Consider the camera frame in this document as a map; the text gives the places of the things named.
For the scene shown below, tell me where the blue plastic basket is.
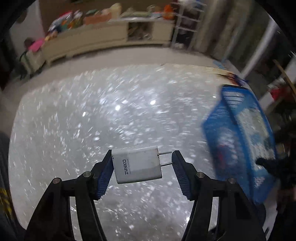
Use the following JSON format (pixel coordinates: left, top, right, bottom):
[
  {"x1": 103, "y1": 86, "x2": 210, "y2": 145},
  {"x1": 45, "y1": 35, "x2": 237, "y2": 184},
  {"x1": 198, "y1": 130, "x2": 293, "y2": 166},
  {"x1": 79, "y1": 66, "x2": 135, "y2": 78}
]
[{"x1": 202, "y1": 84, "x2": 277, "y2": 204}]

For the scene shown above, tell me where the beige suitcase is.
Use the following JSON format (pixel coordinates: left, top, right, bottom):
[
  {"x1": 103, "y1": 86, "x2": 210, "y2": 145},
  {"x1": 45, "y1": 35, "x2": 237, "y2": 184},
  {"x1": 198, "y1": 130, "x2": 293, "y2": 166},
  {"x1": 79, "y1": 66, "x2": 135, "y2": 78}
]
[{"x1": 20, "y1": 50, "x2": 46, "y2": 75}]

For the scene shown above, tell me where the pink tissue box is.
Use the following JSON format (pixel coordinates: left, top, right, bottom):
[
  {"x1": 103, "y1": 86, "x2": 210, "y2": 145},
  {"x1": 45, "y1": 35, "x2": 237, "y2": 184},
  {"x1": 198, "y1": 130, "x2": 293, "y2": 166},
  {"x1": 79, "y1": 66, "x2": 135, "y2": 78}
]
[{"x1": 83, "y1": 13, "x2": 111, "y2": 25}]

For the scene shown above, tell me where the cream tv cabinet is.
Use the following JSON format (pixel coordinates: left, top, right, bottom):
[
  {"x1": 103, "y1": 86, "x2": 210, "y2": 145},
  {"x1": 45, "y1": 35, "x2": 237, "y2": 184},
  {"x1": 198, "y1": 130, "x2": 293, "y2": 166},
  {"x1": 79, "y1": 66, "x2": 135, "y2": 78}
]
[{"x1": 42, "y1": 18, "x2": 174, "y2": 65}]

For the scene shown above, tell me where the cream plastic jar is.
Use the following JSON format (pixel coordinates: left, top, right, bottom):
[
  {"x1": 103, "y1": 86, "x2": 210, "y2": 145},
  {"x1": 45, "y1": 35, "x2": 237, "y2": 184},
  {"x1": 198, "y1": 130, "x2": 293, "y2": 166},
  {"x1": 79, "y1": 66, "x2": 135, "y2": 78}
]
[{"x1": 110, "y1": 3, "x2": 122, "y2": 19}]

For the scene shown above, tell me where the white metal shelf rack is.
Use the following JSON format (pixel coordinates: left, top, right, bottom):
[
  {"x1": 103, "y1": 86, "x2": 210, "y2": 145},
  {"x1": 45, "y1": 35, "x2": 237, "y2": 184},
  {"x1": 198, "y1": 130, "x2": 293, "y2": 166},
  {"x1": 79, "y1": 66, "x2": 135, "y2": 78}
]
[{"x1": 170, "y1": 1, "x2": 207, "y2": 51}]

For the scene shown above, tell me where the white wall charger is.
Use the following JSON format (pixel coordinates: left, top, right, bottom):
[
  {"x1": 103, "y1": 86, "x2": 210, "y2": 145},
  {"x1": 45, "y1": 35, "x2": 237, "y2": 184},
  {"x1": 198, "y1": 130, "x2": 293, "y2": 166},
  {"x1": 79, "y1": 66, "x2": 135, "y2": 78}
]
[{"x1": 111, "y1": 146, "x2": 172, "y2": 184}]

